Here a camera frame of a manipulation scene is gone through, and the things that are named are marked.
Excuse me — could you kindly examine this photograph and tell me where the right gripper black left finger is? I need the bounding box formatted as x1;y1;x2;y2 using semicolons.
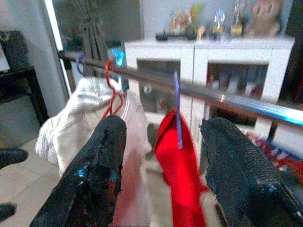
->
30;115;128;227

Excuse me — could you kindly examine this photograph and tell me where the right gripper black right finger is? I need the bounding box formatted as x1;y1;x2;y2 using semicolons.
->
200;117;303;227

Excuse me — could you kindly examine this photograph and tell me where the pale pink garment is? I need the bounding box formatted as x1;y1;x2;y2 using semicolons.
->
111;91;153;227

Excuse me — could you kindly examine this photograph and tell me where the red blue patterned cloth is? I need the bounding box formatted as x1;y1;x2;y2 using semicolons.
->
243;131;303;185

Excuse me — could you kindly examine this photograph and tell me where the white ribbed garment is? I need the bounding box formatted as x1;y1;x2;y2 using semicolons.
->
35;77;126;177

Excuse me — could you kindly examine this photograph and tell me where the plain red garment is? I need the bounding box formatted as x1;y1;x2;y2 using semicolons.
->
153;108;210;227

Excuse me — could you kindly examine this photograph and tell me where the black shoe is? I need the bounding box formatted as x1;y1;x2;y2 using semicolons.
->
0;148;29;170
0;202;18;223

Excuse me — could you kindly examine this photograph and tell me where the black stand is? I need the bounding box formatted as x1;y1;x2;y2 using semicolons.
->
0;66;50;126

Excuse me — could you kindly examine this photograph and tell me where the white display cabinet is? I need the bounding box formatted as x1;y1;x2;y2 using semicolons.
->
124;37;296;180

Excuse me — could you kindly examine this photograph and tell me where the dark house plant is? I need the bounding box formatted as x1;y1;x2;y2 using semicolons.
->
60;0;112;79

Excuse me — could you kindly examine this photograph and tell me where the black speaker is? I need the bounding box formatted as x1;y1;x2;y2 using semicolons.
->
0;30;29;72

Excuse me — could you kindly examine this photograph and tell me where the gold trophy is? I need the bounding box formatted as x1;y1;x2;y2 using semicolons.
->
230;0;245;36

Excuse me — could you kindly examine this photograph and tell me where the blue silver trophy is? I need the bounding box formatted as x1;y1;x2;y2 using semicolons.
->
211;8;226;34

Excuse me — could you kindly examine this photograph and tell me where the brown teddy bear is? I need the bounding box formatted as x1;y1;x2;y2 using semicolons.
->
245;0;284;37

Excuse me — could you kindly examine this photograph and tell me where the golden figurine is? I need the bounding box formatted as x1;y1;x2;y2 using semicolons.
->
169;9;190;33

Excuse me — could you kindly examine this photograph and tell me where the yellow green ornament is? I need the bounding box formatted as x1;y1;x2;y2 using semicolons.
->
189;3;205;29

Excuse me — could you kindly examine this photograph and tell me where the steel clothes rail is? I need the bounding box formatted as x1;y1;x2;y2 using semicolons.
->
58;51;303;127

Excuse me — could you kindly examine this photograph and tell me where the red wire hanger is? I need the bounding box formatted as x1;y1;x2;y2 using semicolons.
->
101;59;125;120

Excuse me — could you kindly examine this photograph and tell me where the white rack post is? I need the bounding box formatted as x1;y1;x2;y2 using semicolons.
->
44;0;73;97

